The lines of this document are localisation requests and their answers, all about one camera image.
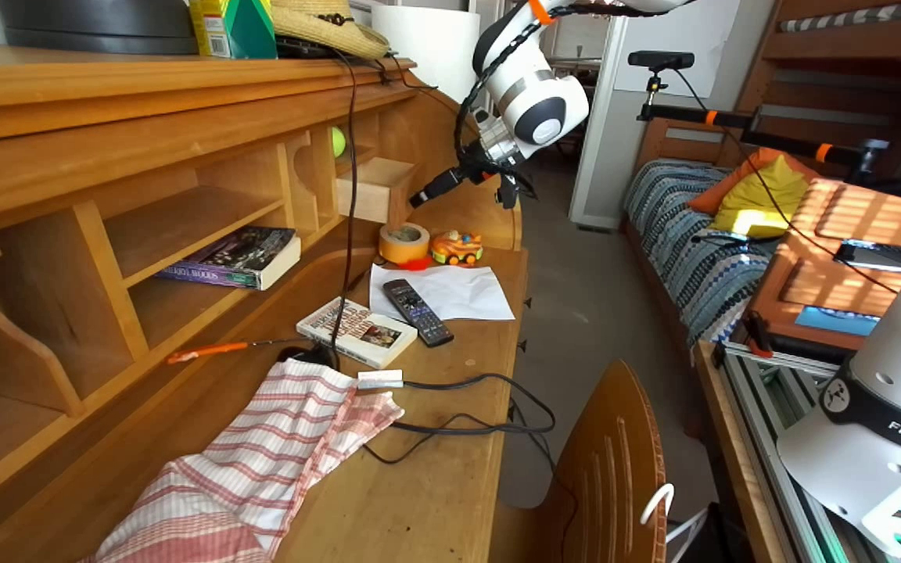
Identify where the wooden drawer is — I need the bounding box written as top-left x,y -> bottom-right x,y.
336,156 -> 421,228

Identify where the orange masking tape roll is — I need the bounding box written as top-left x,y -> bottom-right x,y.
378,223 -> 431,266

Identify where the orange toy car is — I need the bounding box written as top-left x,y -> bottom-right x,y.
430,230 -> 484,267

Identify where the white lampshade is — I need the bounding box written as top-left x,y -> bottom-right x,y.
371,4 -> 482,104

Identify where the white paper sheet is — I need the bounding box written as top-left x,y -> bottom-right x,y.
368,264 -> 516,322

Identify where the black remote control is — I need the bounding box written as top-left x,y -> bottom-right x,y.
382,278 -> 455,348

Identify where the white paperback book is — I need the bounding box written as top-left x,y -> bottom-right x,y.
296,297 -> 418,370

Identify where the straw hat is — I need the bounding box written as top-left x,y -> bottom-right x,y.
271,0 -> 391,61

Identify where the bed with striped blanket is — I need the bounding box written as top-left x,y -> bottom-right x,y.
623,160 -> 781,349

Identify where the dark paperback book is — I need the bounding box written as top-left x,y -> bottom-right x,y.
155,226 -> 302,292

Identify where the black power brick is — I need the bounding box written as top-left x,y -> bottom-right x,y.
277,344 -> 339,373

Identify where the orange pillow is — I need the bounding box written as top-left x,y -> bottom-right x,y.
686,147 -> 820,217

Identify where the green and yellow box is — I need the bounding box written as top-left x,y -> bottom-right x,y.
188,0 -> 278,60

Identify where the yellow pillow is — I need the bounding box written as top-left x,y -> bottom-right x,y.
709,155 -> 810,240

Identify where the wooden chair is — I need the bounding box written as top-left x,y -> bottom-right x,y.
488,360 -> 669,563

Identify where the red striped white cloth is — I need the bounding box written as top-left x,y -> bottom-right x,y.
79,358 -> 406,563

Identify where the wooden desk hutch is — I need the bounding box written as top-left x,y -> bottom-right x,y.
0,43 -> 528,563

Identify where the wooden board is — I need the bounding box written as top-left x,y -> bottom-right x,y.
748,178 -> 901,351

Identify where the white plastic hanger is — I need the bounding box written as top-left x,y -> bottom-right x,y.
639,482 -> 711,548

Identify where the blue paper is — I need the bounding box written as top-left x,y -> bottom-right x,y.
794,305 -> 881,338

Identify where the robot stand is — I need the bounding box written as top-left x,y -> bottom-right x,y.
693,328 -> 901,563

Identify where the black round case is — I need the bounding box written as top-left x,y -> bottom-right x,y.
0,0 -> 199,56

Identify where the black tablet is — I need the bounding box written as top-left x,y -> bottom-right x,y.
833,240 -> 901,273

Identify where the black cable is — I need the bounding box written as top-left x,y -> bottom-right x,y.
363,372 -> 558,467
331,47 -> 362,370

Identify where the camera on mount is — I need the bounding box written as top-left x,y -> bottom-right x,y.
627,50 -> 890,185

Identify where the orange handled screwdriver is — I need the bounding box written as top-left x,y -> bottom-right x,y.
167,337 -> 304,366

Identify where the wooden bunk bed frame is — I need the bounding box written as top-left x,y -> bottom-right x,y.
637,0 -> 901,188

